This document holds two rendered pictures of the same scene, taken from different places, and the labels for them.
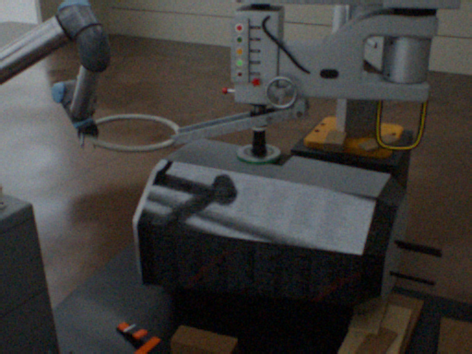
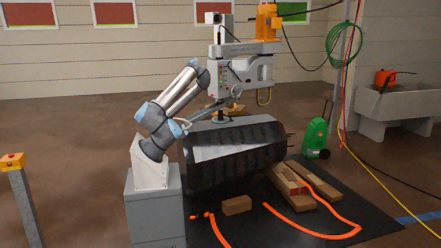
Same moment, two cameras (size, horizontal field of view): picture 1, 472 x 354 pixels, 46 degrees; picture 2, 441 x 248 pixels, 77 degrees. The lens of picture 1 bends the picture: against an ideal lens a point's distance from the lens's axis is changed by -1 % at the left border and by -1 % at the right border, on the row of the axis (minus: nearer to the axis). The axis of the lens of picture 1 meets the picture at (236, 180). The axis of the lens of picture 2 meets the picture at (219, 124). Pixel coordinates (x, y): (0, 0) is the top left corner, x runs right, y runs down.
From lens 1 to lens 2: 206 cm
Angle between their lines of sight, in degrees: 41
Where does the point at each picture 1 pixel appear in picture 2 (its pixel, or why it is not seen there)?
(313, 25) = (103, 78)
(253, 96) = (224, 94)
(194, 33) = (21, 93)
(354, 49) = (255, 70)
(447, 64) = not seen: hidden behind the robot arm
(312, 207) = (260, 130)
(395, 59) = (265, 71)
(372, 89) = (260, 84)
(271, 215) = (248, 138)
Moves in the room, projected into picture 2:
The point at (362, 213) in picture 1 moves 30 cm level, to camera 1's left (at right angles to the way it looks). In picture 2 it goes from (276, 127) to (260, 133)
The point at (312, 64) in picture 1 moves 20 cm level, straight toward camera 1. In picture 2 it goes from (242, 78) to (255, 80)
